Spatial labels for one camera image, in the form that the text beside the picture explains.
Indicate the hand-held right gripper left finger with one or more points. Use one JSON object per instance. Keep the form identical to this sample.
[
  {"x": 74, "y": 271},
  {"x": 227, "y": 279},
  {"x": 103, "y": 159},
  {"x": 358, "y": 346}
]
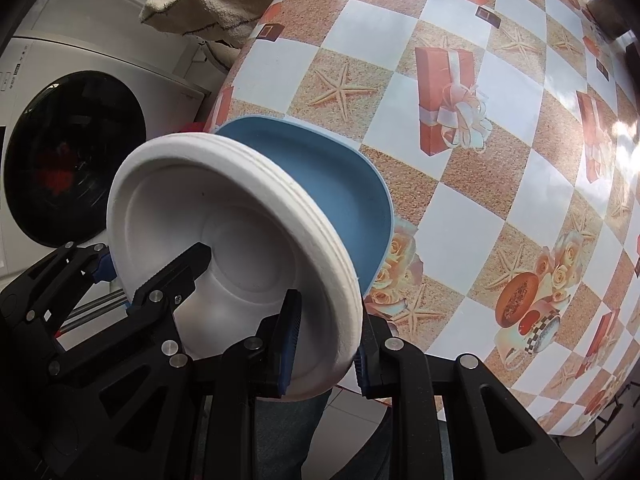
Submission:
[{"x": 290, "y": 345}]

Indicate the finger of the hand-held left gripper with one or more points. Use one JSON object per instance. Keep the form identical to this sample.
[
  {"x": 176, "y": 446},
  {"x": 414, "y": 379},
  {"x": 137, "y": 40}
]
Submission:
[
  {"x": 195, "y": 257},
  {"x": 104, "y": 265}
]

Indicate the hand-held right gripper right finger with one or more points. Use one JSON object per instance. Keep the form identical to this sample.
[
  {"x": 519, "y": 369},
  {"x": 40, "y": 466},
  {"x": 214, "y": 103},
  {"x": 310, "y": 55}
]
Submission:
[{"x": 362, "y": 375}]

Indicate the blue plate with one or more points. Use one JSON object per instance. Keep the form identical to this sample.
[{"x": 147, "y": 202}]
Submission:
[{"x": 345, "y": 195}]

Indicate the person's jeans leg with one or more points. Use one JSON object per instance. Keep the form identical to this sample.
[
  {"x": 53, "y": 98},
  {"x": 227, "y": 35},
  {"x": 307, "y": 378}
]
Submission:
[{"x": 285, "y": 435}]

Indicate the white washing machine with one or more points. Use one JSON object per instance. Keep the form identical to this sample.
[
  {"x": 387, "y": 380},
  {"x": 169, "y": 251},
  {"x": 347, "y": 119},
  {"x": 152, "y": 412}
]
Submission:
[{"x": 65, "y": 160}]

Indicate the checkered printed tablecloth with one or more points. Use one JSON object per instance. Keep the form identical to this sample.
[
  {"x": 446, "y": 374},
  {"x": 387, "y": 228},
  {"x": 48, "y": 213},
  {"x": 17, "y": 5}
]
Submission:
[{"x": 500, "y": 170}]

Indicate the beige towel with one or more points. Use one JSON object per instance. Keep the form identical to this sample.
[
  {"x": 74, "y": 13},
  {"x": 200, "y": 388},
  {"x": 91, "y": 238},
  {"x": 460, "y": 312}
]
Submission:
[{"x": 210, "y": 0}]

